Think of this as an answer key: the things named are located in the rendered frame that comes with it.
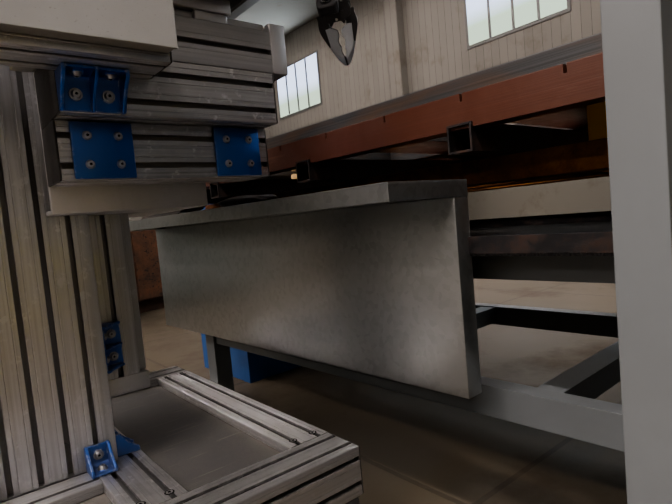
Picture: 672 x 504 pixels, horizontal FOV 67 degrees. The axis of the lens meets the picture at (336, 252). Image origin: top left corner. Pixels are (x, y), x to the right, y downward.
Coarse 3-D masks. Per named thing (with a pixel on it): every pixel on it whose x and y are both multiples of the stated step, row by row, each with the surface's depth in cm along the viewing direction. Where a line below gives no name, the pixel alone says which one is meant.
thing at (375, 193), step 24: (336, 192) 84; (360, 192) 80; (384, 192) 76; (408, 192) 79; (432, 192) 82; (456, 192) 87; (168, 216) 136; (192, 216) 125; (216, 216) 116; (240, 216) 108; (264, 216) 137
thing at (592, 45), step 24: (552, 48) 79; (576, 48) 77; (600, 48) 74; (480, 72) 89; (504, 72) 86; (528, 72) 83; (408, 96) 102; (432, 96) 97; (336, 120) 118; (360, 120) 112; (528, 120) 118; (552, 120) 121; (576, 120) 124; (432, 144) 146
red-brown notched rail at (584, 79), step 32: (576, 64) 73; (480, 96) 85; (512, 96) 81; (544, 96) 77; (576, 96) 73; (352, 128) 108; (384, 128) 102; (416, 128) 96; (288, 160) 127; (320, 160) 117
